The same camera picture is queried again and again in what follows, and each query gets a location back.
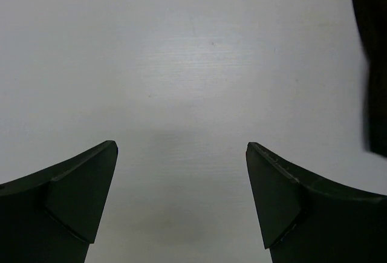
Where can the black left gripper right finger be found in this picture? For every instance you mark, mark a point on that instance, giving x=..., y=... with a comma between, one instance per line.
x=305, y=217

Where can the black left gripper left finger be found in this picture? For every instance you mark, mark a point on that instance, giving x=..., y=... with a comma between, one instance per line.
x=53, y=215

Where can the black pleated skirt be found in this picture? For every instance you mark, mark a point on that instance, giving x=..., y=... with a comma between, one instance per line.
x=371, y=23

